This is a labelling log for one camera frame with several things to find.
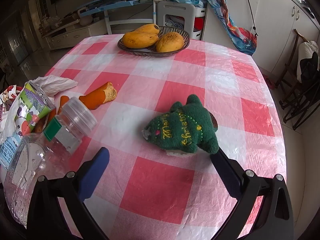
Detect white storage box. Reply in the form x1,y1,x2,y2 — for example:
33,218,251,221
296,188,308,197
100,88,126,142
192,7,207,40

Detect blue white packet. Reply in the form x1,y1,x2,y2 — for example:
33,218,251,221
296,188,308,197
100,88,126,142
0,134,25,170

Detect wooden chair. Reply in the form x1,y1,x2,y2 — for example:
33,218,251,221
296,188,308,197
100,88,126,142
275,29,320,110

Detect grey kettlebell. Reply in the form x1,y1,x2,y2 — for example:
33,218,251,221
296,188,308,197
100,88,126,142
78,7,94,26

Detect red printed plastic bag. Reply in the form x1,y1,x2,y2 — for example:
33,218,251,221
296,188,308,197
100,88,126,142
0,85,28,140

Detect black hanging cord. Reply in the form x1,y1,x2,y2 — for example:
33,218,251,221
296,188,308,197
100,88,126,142
240,0,258,39

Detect black folding chair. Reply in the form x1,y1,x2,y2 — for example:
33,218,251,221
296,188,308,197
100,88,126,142
279,80,320,130

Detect white sack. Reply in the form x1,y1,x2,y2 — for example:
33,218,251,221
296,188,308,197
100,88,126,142
297,41,320,83

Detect white wall cabinet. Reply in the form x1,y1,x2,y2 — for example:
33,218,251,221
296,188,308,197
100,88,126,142
201,0,320,80

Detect red white checkered tablecloth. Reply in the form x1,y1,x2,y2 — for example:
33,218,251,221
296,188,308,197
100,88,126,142
5,34,287,240

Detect clear grocery bags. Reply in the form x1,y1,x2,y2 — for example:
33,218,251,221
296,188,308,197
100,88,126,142
39,16,62,34

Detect white plastic stool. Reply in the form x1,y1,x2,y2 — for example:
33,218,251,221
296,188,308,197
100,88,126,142
153,0,196,34

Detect green purple juice carton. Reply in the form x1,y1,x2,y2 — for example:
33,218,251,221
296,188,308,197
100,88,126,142
14,82,57,133

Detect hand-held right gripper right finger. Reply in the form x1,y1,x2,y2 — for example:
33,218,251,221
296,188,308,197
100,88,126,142
210,146,294,240

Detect clear plastic bottle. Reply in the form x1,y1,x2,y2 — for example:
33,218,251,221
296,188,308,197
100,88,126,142
4,97,98,227

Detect long orange peel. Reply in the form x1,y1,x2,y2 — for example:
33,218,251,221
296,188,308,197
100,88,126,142
79,82,117,110

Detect yellow mango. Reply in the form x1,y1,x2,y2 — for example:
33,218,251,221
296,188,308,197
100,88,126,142
156,32,184,53
122,31,159,49
134,24,160,35

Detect black garment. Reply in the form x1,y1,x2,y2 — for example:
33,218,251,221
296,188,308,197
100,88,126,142
300,52,320,83

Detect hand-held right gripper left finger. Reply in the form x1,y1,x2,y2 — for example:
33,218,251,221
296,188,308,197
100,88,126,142
26,147,110,240

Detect blue study desk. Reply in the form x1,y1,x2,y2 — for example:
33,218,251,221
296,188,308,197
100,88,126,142
72,0,170,35

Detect colourful printed bag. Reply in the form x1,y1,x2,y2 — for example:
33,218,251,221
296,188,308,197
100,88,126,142
202,0,258,57

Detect white TV cabinet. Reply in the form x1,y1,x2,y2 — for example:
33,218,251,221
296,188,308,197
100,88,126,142
41,17,107,52

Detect green plush toy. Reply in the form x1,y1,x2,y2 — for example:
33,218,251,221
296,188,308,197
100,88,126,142
142,94,219,155

